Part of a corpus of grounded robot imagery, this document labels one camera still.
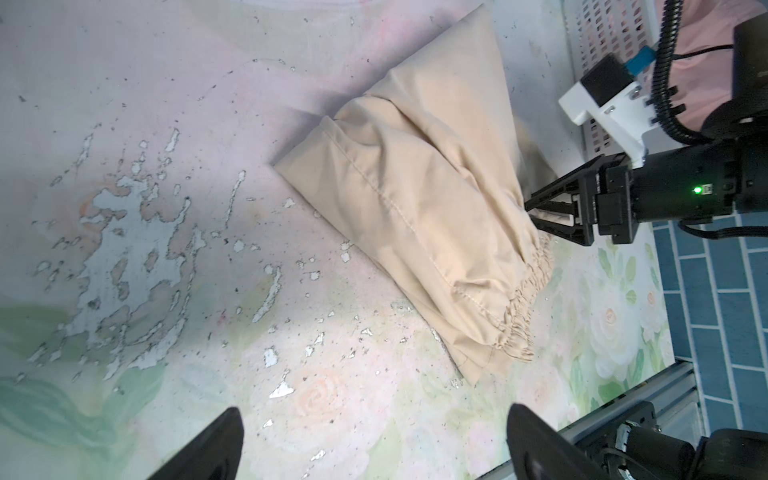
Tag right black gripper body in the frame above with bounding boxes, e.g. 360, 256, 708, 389
594, 142, 738, 244

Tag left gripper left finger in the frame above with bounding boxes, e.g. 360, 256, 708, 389
149, 407, 244, 480

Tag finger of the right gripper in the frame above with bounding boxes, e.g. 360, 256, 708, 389
531, 215, 595, 246
525, 157, 600, 213

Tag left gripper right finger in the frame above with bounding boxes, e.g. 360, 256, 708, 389
507, 403, 609, 480

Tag pink shorts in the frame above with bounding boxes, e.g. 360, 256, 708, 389
670, 1, 767, 131

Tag beige shorts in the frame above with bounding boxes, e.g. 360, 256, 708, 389
275, 6, 553, 383

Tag white plastic basket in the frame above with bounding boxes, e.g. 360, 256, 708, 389
559, 0, 659, 162

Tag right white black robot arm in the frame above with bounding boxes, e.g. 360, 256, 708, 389
525, 1, 767, 246

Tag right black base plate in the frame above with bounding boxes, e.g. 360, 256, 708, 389
575, 400, 721, 480

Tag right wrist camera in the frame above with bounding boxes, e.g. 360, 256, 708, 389
559, 46, 655, 169

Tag aluminium front rail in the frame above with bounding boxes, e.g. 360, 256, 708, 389
482, 361, 699, 479

